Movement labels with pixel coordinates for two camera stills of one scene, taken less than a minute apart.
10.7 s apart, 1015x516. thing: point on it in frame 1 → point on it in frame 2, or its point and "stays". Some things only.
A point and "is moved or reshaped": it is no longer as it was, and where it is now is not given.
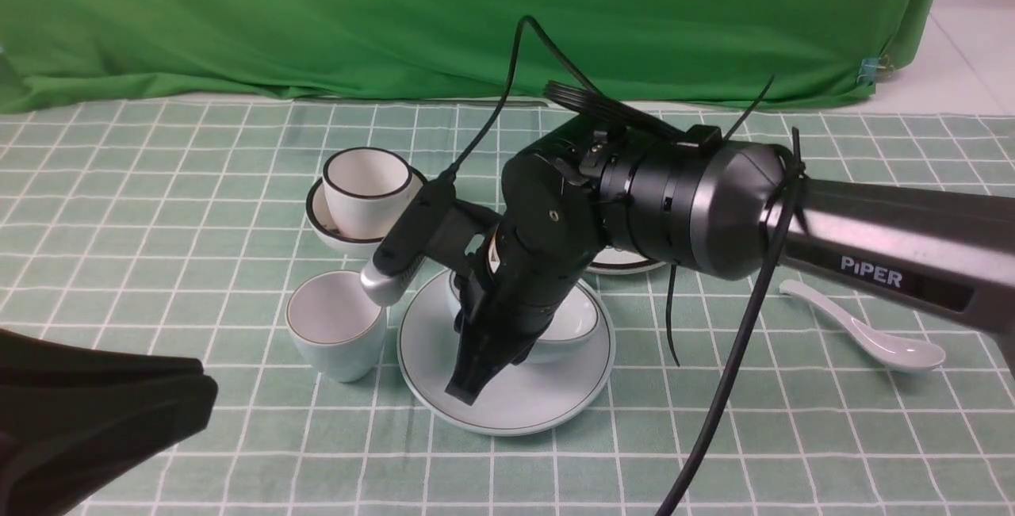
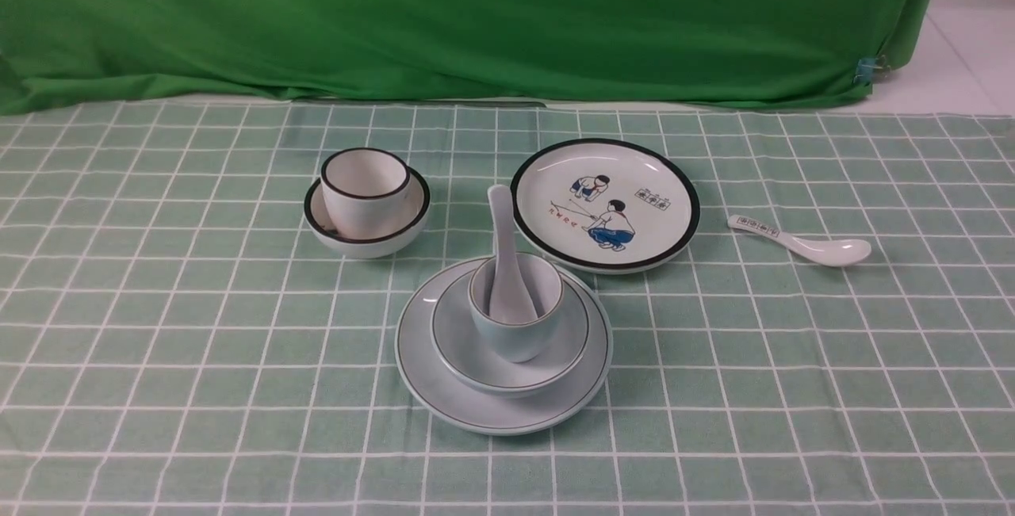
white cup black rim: x=366 y=189 stays
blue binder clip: x=869 y=67 stays
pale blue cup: x=335 y=322 is moved or reshaped
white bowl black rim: x=319 y=217 stays
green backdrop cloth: x=675 y=25 stays
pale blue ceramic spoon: x=898 y=353 is moved or reshaped
